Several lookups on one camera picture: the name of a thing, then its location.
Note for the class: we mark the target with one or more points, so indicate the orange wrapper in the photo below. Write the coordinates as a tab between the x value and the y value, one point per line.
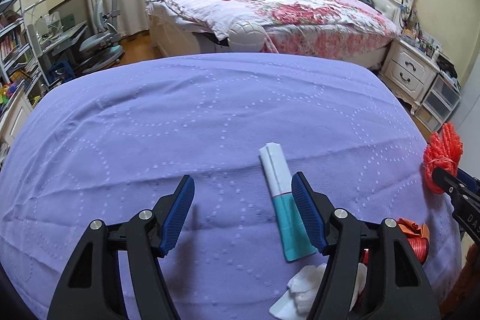
414	230

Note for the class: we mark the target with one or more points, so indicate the bookshelf with books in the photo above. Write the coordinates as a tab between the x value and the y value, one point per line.
20	67

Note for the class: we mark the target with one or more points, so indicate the white teal tube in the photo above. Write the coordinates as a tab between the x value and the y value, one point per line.
294	238

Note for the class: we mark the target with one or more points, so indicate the plastic drawer unit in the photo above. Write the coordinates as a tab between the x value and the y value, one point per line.
439	102

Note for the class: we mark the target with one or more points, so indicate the red foam fruit net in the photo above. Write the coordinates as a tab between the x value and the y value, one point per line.
444	150

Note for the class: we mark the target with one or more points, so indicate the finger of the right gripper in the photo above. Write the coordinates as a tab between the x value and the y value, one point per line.
450	183
471	183

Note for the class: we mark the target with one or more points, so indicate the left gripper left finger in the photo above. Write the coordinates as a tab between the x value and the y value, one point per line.
114	270

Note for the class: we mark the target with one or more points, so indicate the grey desk chair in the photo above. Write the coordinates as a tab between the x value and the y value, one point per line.
102	49

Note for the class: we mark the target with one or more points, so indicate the floral bed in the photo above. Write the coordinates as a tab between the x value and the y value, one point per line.
346	30

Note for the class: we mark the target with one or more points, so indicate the desk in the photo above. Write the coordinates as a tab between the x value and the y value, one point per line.
56	41

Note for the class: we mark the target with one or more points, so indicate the red round wrapper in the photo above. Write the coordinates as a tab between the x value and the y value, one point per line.
420	246

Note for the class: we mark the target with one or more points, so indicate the white tissue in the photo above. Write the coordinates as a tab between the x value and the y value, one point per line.
301	292

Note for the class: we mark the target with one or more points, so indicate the white nightstand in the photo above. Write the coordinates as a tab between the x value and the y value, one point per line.
408	73

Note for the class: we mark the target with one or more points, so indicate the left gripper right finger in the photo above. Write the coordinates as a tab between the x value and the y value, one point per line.
372	271

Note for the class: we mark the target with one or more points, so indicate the purple table cloth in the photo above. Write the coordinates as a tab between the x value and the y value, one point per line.
110	144

